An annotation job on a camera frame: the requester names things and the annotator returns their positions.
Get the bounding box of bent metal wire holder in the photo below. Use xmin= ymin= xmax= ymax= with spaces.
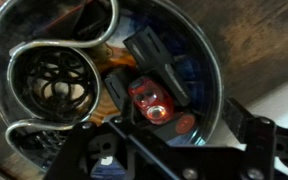
xmin=5 ymin=0 xmax=120 ymax=147

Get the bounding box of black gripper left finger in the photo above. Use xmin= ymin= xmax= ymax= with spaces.
xmin=112 ymin=99 xmax=133 ymax=134

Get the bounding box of black clip mount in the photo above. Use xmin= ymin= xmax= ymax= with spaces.
xmin=104 ymin=26 xmax=190 ymax=110

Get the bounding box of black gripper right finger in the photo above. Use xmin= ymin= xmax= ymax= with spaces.
xmin=222 ymin=98 xmax=276 ymax=159

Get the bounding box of red bike light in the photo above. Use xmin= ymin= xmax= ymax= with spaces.
xmin=128 ymin=76 xmax=174 ymax=125

